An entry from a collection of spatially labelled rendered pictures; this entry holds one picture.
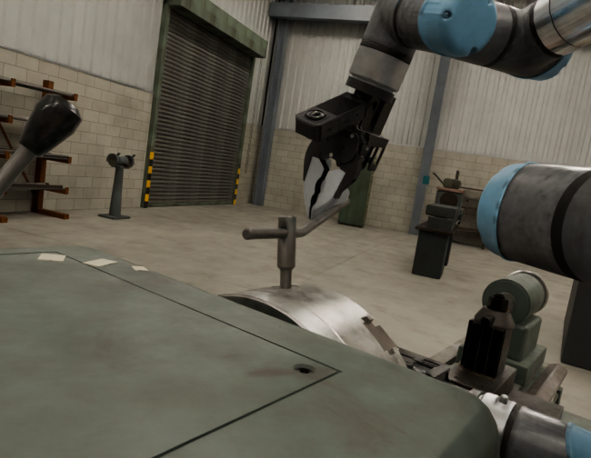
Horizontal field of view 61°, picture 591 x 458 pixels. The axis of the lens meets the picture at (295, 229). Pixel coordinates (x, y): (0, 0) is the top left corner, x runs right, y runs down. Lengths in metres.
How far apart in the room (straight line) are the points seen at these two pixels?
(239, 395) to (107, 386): 0.07
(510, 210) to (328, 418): 0.37
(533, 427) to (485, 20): 0.48
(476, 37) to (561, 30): 0.10
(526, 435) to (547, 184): 0.31
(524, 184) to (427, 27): 0.21
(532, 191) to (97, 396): 0.45
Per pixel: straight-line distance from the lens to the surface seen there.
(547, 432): 0.72
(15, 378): 0.29
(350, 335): 0.54
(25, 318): 0.38
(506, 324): 1.12
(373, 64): 0.72
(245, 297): 0.54
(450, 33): 0.62
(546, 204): 0.56
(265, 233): 0.54
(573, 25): 0.67
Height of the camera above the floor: 1.38
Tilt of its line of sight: 7 degrees down
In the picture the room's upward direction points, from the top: 9 degrees clockwise
